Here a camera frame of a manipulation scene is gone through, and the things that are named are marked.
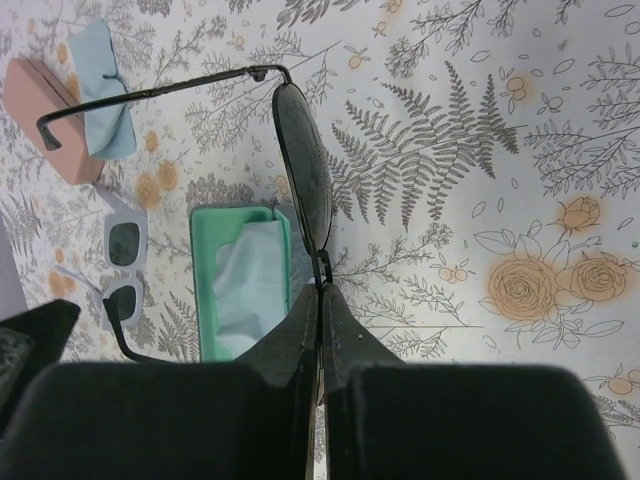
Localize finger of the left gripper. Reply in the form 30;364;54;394
1;300;81;400

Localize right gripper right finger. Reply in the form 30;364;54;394
321;287;625;479

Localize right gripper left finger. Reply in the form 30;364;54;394
1;286;320;479

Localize blue cleaning cloth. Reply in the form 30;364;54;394
212;220;288;358

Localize blue-grey glasses case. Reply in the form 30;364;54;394
190;204;313;362

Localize pink glasses case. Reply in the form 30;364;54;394
2;58;104;185

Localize black sunglasses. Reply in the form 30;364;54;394
37;64;335;362

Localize white sunglasses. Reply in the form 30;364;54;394
54;184;148;330

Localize blue cloth by pink case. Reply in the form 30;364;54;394
66;20;137;162

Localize floral table mat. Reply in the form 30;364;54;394
1;1;639;450

